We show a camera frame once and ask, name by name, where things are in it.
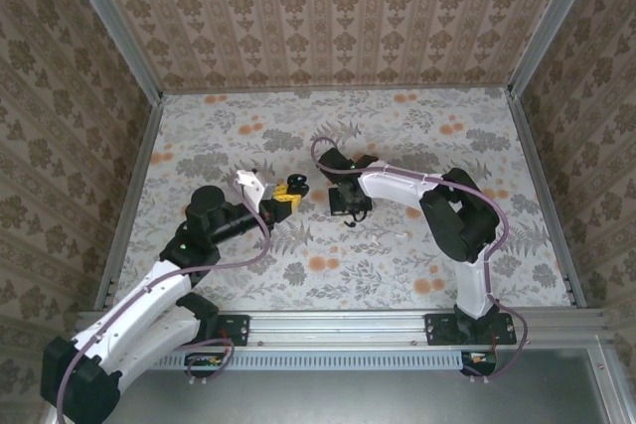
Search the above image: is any grey metal sheet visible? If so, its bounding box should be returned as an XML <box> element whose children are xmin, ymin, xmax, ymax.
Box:
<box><xmin>113</xmin><ymin>349</ymin><xmax>613</xmax><ymax>424</ymax></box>

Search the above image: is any aluminium frame post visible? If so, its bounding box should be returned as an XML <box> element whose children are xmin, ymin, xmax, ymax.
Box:
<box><xmin>58</xmin><ymin>0</ymin><xmax>164</xmax><ymax>106</ymax></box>
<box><xmin>506</xmin><ymin>0</ymin><xmax>606</xmax><ymax>97</ymax></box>

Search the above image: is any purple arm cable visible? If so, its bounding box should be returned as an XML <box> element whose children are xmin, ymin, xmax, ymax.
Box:
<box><xmin>55</xmin><ymin>195</ymin><xmax>273</xmax><ymax>424</ymax></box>
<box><xmin>310</xmin><ymin>136</ymin><xmax>531</xmax><ymax>383</ymax></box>

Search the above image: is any aluminium table edge rail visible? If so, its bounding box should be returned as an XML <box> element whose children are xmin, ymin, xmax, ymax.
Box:
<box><xmin>505</xmin><ymin>88</ymin><xmax>585</xmax><ymax>309</ymax></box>
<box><xmin>93</xmin><ymin>95</ymin><xmax>165</xmax><ymax>311</ymax></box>

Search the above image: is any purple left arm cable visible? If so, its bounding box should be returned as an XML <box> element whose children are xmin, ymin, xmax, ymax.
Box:
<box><xmin>55</xmin><ymin>195</ymin><xmax>273</xmax><ymax>424</ymax></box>

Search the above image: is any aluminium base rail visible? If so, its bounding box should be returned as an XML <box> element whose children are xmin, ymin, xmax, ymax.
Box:
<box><xmin>74</xmin><ymin>309</ymin><xmax>610</xmax><ymax>349</ymax></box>

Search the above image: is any black controller board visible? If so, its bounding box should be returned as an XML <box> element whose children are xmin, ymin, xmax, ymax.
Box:
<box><xmin>184</xmin><ymin>352</ymin><xmax>226</xmax><ymax>378</ymax></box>
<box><xmin>460</xmin><ymin>350</ymin><xmax>498</xmax><ymax>376</ymax></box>

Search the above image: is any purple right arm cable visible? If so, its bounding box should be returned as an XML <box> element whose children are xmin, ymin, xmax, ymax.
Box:
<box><xmin>310</xmin><ymin>136</ymin><xmax>531</xmax><ymax>383</ymax></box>

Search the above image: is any white slotted cable duct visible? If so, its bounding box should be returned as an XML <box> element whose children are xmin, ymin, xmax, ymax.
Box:
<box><xmin>148</xmin><ymin>349</ymin><xmax>466</xmax><ymax>371</ymax></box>

